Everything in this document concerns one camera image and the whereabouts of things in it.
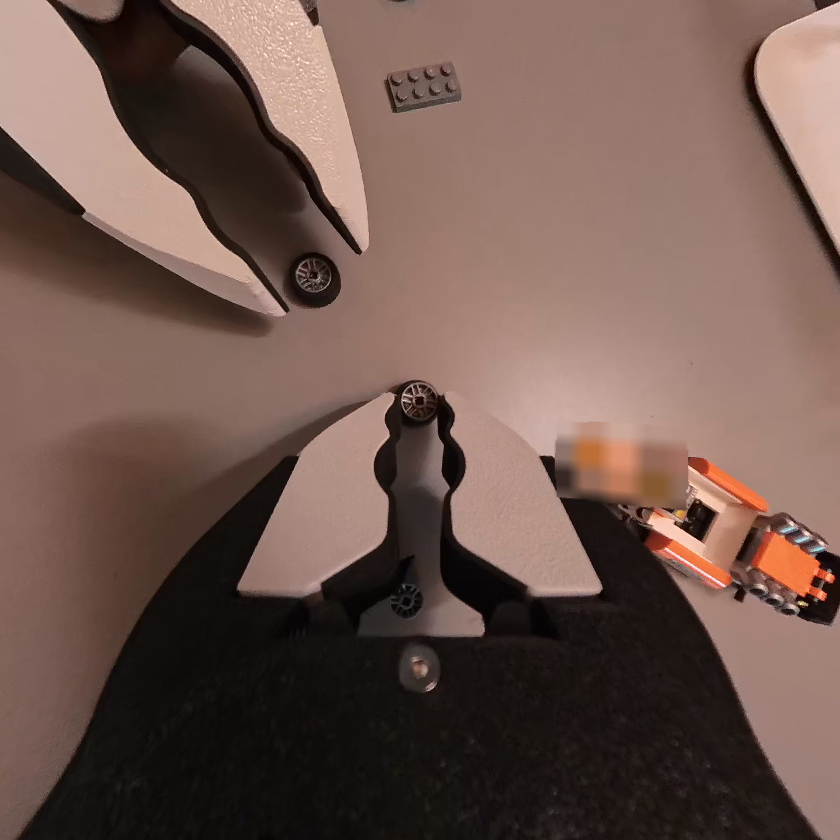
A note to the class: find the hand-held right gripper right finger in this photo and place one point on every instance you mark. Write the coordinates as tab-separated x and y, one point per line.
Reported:
525	519

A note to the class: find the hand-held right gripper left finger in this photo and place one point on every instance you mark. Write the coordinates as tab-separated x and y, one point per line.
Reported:
315	519

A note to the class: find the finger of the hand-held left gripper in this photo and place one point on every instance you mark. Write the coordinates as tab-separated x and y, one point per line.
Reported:
289	92
79	145

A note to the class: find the grey lego wheel rim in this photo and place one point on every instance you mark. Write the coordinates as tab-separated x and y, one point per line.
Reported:
407	601
314	274
419	400

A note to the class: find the black lego tire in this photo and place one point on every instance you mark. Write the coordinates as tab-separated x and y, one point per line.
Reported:
336	284

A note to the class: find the orange white lego car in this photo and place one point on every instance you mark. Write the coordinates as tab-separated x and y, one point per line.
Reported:
735	538

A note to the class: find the grey lego plate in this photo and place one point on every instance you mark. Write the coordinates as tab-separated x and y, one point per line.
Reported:
424	85

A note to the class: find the white base plate with lever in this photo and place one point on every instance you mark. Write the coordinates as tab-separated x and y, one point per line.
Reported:
807	92

